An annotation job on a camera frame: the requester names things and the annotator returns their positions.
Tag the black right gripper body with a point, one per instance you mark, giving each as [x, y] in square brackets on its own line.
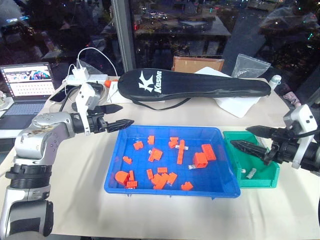
[285, 147]

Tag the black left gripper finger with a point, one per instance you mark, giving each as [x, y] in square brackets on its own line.
[111, 108]
[120, 125]

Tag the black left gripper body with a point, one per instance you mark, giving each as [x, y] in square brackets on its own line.
[96, 123]

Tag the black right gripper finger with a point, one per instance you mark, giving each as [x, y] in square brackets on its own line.
[261, 131]
[250, 148]

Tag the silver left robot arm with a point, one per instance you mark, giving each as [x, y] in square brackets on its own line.
[37, 140]

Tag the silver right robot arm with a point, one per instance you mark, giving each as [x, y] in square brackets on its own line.
[312, 157]

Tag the green plastic tray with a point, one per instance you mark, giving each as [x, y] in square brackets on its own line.
[250, 183]

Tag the brown cardboard box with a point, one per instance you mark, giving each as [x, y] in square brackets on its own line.
[190, 64]

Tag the small grey metal part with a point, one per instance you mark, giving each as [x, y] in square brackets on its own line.
[251, 173]

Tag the orange bottle cap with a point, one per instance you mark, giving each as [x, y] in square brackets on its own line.
[108, 83]

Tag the small orange block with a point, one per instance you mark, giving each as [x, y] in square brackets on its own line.
[151, 140]
[131, 185]
[138, 145]
[149, 174]
[187, 186]
[162, 170]
[127, 160]

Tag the white power strip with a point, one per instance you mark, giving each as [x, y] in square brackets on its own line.
[97, 78]

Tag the white folded cloth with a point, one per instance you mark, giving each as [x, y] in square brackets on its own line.
[237, 106]

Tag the blue plastic tray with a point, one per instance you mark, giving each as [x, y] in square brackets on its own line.
[140, 160]

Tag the large flat orange block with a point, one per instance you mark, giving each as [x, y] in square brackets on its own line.
[209, 152]

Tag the pink cloth item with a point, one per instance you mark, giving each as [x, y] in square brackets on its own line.
[292, 98]

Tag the white charger plug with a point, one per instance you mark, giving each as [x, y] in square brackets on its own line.
[80, 72]

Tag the large orange cube block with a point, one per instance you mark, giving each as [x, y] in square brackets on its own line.
[200, 160]

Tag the narrow orange block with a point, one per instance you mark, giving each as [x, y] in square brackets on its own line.
[131, 175]

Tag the rounded orange block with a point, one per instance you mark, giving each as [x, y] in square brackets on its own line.
[121, 177]

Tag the orange stepped block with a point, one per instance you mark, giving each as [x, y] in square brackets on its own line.
[173, 142]

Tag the clear plastic bag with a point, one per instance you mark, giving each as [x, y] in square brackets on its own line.
[250, 65]

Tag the long orange block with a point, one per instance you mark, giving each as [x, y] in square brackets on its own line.
[180, 155]

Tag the open laptop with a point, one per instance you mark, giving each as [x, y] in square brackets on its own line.
[27, 92]

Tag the black Kason racket bag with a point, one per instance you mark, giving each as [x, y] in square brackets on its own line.
[200, 85]

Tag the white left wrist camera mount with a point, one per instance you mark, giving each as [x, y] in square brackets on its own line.
[86, 96]

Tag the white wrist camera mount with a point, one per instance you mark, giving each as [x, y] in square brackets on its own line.
[86, 96]
[305, 117]

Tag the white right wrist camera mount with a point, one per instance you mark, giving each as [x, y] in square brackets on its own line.
[305, 117]

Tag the grey window frame post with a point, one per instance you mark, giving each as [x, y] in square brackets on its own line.
[123, 37]

